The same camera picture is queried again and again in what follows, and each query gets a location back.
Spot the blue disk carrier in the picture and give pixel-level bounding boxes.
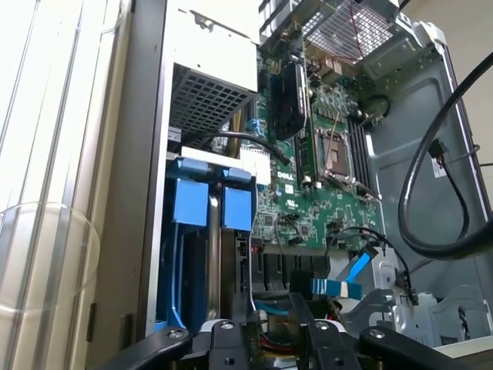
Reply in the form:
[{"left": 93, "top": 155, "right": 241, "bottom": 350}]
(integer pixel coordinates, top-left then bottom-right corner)
[{"left": 165, "top": 156, "right": 223, "bottom": 332}]

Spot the metal drive cage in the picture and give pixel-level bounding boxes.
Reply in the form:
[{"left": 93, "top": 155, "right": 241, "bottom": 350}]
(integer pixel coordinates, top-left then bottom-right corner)
[{"left": 338, "top": 246, "right": 493, "bottom": 348}]

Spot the green motherboard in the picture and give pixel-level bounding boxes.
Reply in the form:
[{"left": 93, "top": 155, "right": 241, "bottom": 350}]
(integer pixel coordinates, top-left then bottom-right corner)
[{"left": 253, "top": 38, "right": 386, "bottom": 251}]

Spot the metal socket cover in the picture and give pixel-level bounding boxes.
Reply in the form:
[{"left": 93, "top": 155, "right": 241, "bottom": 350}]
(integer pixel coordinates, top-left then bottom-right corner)
[{"left": 323, "top": 169, "right": 382, "bottom": 201}]

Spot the silver chipset heatsink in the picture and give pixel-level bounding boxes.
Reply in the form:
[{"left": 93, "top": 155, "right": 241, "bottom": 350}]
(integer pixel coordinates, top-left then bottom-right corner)
[{"left": 239, "top": 146, "right": 271, "bottom": 186}]

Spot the black RAM slot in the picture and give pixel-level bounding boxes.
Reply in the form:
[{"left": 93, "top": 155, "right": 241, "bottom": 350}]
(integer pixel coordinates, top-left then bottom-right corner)
[
  {"left": 307, "top": 129, "right": 323, "bottom": 186},
  {"left": 293, "top": 130, "right": 314, "bottom": 185},
  {"left": 356, "top": 117, "right": 377, "bottom": 193},
  {"left": 347, "top": 117, "right": 367, "bottom": 188}
]

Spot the CPU socket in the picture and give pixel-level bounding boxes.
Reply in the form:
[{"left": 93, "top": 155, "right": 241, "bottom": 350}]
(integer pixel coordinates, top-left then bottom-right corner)
[{"left": 315, "top": 126, "right": 351, "bottom": 178}]

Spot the clear round disc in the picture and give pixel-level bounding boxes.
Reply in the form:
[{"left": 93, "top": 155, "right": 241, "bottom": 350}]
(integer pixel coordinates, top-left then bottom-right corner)
[
  {"left": 0, "top": 200, "right": 102, "bottom": 311},
  {"left": 75, "top": 0, "right": 128, "bottom": 36}
]

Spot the metal locking lever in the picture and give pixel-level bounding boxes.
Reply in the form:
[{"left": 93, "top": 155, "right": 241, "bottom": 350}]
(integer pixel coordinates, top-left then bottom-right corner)
[{"left": 324, "top": 113, "right": 340, "bottom": 163}]

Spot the open PC case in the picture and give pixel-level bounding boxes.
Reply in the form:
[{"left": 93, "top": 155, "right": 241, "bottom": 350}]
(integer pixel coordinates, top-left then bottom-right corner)
[{"left": 130, "top": 0, "right": 493, "bottom": 348}]

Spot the black graphics card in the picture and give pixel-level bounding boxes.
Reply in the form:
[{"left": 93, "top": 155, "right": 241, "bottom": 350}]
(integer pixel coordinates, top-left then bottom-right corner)
[{"left": 269, "top": 61, "right": 311, "bottom": 142}]

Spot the grey power supply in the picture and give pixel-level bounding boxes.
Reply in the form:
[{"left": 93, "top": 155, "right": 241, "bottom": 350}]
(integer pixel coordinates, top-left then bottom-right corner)
[{"left": 163, "top": 0, "right": 259, "bottom": 142}]

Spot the black board wire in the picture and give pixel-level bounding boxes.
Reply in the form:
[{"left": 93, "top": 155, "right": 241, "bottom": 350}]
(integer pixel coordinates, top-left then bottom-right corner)
[{"left": 324, "top": 226, "right": 421, "bottom": 308}]

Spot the thin black red wire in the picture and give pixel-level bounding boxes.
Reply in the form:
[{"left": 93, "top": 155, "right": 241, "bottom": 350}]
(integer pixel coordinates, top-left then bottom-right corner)
[
  {"left": 273, "top": 213, "right": 305, "bottom": 247},
  {"left": 442, "top": 144, "right": 481, "bottom": 165}
]

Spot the thick black camera cable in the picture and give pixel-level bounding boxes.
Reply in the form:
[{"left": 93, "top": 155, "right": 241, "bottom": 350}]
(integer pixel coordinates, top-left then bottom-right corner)
[{"left": 397, "top": 48, "right": 493, "bottom": 262}]

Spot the black wire with plug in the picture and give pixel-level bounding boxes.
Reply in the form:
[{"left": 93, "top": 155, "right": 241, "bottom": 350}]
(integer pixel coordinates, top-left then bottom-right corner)
[
  {"left": 426, "top": 139, "right": 471, "bottom": 247},
  {"left": 179, "top": 130, "right": 290, "bottom": 167}
]

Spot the yellow black wire bundle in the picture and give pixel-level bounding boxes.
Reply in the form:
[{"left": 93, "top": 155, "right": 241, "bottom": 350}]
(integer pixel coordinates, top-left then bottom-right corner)
[{"left": 226, "top": 109, "right": 246, "bottom": 157}]

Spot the short black wire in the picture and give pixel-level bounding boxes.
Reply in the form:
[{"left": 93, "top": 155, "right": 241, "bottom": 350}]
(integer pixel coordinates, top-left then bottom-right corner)
[{"left": 357, "top": 94, "right": 391, "bottom": 126}]

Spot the red black twisted wire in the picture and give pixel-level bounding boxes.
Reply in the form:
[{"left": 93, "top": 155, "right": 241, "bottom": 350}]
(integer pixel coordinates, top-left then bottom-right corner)
[{"left": 348, "top": 5, "right": 382, "bottom": 59}]

